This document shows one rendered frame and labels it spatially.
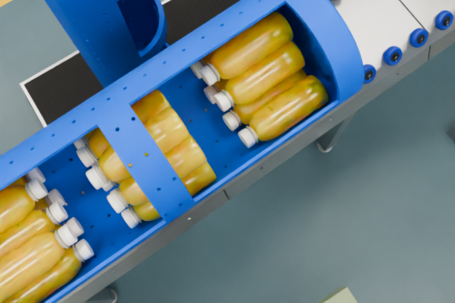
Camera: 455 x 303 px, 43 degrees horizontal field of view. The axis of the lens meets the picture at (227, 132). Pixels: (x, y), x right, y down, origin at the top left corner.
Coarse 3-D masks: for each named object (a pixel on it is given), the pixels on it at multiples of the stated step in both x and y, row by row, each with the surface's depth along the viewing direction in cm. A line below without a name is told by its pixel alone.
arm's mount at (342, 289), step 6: (342, 288) 111; (330, 294) 114; (336, 294) 108; (342, 294) 108; (348, 294) 108; (324, 300) 110; (330, 300) 108; (336, 300) 108; (342, 300) 108; (348, 300) 108; (354, 300) 108
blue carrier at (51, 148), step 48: (240, 0) 114; (288, 0) 106; (192, 48) 106; (336, 48) 105; (96, 96) 107; (192, 96) 128; (336, 96) 123; (48, 144) 101; (144, 144) 99; (240, 144) 125; (48, 192) 123; (96, 192) 125; (144, 192) 100; (96, 240) 120; (144, 240) 110
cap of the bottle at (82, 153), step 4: (80, 148) 110; (84, 148) 110; (80, 152) 110; (84, 152) 110; (80, 156) 109; (84, 156) 109; (88, 156) 110; (84, 160) 109; (88, 160) 110; (92, 160) 110; (88, 164) 110
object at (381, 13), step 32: (352, 0) 139; (384, 0) 139; (416, 0) 138; (448, 0) 138; (352, 32) 137; (384, 32) 136; (448, 32) 140; (416, 64) 142; (320, 128) 137; (224, 192) 134; (192, 224) 134; (128, 256) 128; (96, 288) 129
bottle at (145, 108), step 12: (144, 96) 112; (156, 96) 111; (132, 108) 110; (144, 108) 110; (156, 108) 110; (144, 120) 110; (96, 132) 110; (96, 144) 109; (108, 144) 109; (96, 156) 110
